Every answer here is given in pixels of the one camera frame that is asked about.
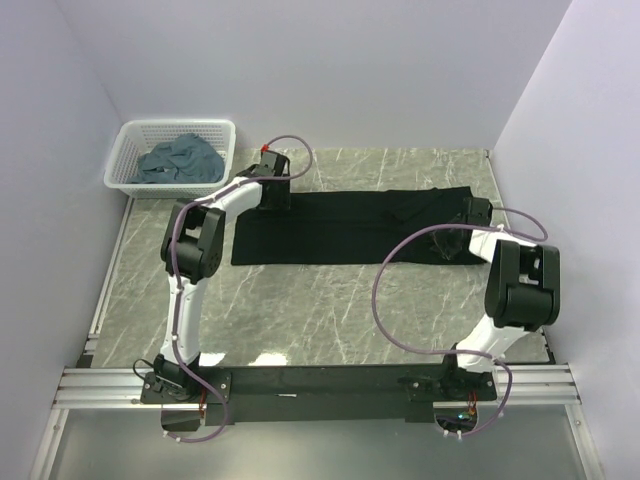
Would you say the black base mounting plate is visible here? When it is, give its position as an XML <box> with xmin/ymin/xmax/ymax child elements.
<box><xmin>141</xmin><ymin>364</ymin><xmax>497</xmax><ymax>432</ymax></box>

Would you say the black t shirt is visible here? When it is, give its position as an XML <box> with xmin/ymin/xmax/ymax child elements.
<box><xmin>231</xmin><ymin>186</ymin><xmax>482</xmax><ymax>266</ymax></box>

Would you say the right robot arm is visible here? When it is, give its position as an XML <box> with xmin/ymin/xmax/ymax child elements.
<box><xmin>434</xmin><ymin>197</ymin><xmax>560</xmax><ymax>399</ymax></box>

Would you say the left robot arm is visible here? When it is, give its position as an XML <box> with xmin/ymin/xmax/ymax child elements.
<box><xmin>153</xmin><ymin>149</ymin><xmax>290</xmax><ymax>402</ymax></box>

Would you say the white plastic laundry basket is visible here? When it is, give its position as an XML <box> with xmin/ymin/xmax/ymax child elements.
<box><xmin>104</xmin><ymin>118</ymin><xmax>236</xmax><ymax>199</ymax></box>

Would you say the aluminium rail frame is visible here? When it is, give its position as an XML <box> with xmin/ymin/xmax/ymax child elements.
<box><xmin>36</xmin><ymin>201</ymin><xmax>604</xmax><ymax>479</ymax></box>

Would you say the grey blue t shirt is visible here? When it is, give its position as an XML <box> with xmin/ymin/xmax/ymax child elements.
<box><xmin>129</xmin><ymin>133</ymin><xmax>225</xmax><ymax>185</ymax></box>

